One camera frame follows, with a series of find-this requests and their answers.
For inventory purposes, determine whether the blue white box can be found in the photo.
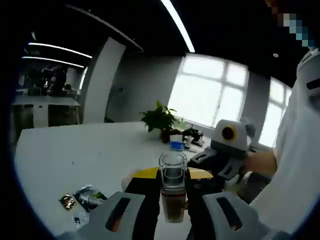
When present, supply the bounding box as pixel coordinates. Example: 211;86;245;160
169;140;185;151

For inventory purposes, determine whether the green plant in white pot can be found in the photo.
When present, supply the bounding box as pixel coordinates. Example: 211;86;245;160
139;100;186;134

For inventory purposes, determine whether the clear plastic sachet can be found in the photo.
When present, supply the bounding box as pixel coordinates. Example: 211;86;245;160
72;212;90;229

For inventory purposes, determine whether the large bright window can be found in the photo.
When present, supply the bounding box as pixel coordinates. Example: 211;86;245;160
166;53;293;149

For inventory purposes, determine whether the wide ceiling light strip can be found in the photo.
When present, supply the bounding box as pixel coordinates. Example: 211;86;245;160
161;0;196;53

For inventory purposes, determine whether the green black packet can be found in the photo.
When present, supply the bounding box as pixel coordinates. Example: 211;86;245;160
73;184;109;212

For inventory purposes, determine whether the gold foil sachet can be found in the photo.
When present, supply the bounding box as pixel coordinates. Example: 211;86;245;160
59;192;77;211

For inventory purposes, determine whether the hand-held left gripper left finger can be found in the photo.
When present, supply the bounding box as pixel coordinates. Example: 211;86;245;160
57;167;161;240

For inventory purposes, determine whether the white background counter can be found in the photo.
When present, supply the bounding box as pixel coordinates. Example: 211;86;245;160
12;96;81;129

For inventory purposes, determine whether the small black device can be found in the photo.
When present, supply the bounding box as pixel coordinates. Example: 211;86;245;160
181;127;205;149

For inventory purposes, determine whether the tall white skincare pump bottle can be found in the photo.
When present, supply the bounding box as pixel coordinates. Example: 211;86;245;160
158;151;188;224

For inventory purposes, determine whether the person in white shirt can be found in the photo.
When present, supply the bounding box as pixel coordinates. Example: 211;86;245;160
249;48;320;233

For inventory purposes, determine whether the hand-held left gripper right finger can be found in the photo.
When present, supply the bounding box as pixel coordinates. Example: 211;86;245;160
186;168;276;240

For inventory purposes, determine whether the small red pot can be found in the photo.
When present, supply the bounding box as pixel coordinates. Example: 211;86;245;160
161;129;174;144

